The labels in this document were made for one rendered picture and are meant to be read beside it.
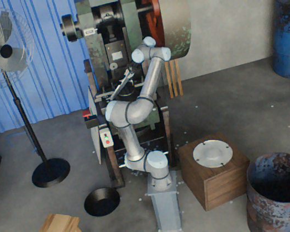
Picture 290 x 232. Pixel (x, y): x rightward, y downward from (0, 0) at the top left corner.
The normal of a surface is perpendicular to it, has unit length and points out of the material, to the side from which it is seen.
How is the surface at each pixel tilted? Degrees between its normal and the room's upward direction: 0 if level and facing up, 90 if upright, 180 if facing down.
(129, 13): 90
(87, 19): 90
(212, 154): 0
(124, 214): 0
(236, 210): 0
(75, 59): 90
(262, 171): 88
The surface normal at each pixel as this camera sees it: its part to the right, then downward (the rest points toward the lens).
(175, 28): 0.26, 0.62
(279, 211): -0.28, 0.61
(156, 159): -0.05, -0.79
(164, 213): -0.03, 0.58
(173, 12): 0.22, 0.40
